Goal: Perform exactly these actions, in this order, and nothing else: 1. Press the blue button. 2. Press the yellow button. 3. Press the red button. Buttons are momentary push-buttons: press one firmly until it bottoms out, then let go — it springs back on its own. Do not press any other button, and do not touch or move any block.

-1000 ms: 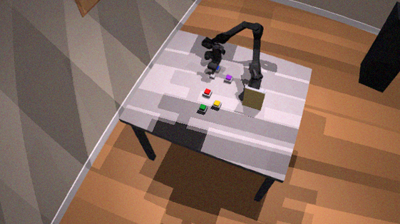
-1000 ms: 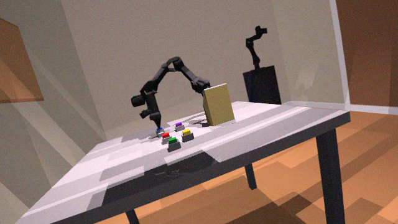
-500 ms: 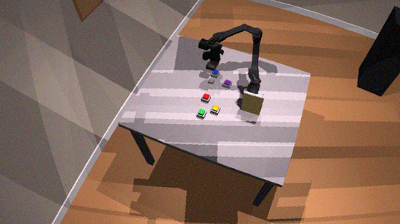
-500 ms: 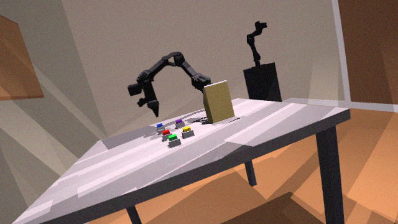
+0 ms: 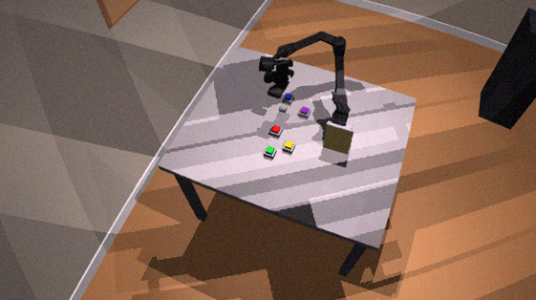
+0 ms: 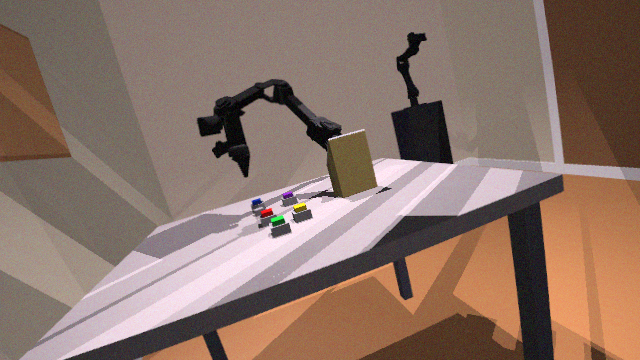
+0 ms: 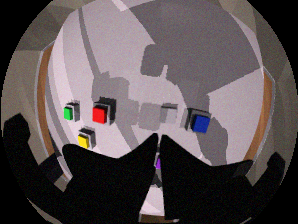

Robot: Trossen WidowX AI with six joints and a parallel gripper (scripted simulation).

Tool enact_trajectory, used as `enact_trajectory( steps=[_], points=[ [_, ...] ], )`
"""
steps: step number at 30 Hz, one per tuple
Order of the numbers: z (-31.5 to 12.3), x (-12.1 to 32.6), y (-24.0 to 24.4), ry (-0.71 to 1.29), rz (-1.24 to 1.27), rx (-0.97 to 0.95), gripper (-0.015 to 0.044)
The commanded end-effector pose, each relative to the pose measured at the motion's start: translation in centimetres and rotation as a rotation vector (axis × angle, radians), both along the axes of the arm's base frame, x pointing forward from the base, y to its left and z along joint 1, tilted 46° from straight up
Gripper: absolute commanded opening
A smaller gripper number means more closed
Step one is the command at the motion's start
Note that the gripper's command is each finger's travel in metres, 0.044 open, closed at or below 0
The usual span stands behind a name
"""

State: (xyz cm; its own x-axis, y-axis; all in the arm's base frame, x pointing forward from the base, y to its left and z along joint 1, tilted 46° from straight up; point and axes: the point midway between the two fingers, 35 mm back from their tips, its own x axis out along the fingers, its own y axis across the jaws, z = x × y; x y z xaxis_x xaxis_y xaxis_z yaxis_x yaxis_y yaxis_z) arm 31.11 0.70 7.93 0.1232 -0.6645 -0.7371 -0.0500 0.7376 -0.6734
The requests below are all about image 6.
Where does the yellow button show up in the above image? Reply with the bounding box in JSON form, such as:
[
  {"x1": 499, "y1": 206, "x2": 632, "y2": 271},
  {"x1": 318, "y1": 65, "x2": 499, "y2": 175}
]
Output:
[{"x1": 291, "y1": 203, "x2": 313, "y2": 223}]

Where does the purple button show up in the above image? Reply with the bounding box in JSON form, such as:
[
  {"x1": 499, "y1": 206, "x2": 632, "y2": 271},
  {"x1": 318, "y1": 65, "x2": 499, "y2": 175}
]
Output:
[{"x1": 281, "y1": 192, "x2": 298, "y2": 207}]

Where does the red button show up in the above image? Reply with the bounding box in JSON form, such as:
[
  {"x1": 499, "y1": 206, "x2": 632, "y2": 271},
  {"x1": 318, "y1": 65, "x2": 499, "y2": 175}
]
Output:
[{"x1": 259, "y1": 208, "x2": 277, "y2": 228}]

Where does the blue button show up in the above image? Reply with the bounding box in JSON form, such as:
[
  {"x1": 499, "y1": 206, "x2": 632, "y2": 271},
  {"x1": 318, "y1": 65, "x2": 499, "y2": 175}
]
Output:
[{"x1": 250, "y1": 198, "x2": 266, "y2": 213}]

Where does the green button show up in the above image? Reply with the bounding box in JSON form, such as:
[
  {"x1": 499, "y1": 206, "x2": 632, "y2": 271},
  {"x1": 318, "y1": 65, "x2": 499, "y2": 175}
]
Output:
[{"x1": 269, "y1": 215, "x2": 292, "y2": 238}]

